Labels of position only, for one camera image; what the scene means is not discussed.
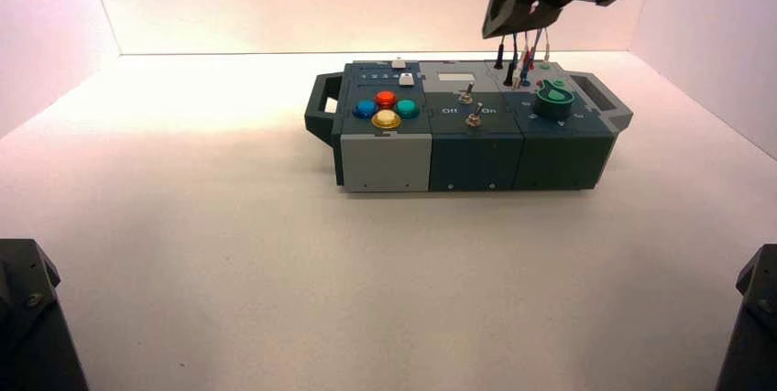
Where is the green rotary knob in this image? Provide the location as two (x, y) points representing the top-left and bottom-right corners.
(532, 79), (576, 121)

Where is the teal and grey control box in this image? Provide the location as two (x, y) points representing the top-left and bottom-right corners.
(304, 59), (634, 194)

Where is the yellow push button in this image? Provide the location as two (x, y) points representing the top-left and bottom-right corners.
(371, 109), (402, 131)

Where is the blue plug cable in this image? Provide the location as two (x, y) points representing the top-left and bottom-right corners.
(520, 28), (543, 87)

